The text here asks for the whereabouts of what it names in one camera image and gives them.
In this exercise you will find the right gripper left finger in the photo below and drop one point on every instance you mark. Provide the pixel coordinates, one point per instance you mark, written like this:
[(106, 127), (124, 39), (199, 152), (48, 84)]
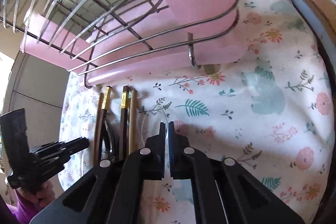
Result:
[(111, 191)]

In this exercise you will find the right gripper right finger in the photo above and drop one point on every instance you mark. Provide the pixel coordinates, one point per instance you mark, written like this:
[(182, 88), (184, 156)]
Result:
[(224, 191)]

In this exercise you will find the dark brown chopstick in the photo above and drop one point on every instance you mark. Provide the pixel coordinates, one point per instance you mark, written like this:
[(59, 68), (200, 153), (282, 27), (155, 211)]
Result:
[(123, 122)]

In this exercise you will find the dark chopstick gold band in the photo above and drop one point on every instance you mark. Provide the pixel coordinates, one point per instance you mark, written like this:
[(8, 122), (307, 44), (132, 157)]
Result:
[(105, 107)]

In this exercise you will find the black spoon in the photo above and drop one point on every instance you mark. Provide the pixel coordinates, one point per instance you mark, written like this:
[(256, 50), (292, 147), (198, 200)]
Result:
[(109, 140)]

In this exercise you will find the grey kitchen cabinets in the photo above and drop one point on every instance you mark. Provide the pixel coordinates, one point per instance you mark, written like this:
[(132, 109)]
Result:
[(39, 87)]

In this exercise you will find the left hand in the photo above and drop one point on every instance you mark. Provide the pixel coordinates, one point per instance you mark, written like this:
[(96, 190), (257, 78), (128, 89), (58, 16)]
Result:
[(29, 204)]

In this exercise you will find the floral bear tablecloth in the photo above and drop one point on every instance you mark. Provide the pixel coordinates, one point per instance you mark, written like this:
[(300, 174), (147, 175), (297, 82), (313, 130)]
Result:
[(271, 110)]

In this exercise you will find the pink drip tray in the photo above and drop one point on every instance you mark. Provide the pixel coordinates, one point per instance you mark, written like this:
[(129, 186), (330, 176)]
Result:
[(111, 59)]

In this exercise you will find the chrome wire utensil rack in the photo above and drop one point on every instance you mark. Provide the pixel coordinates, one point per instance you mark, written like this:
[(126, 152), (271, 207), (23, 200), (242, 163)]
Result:
[(97, 20)]

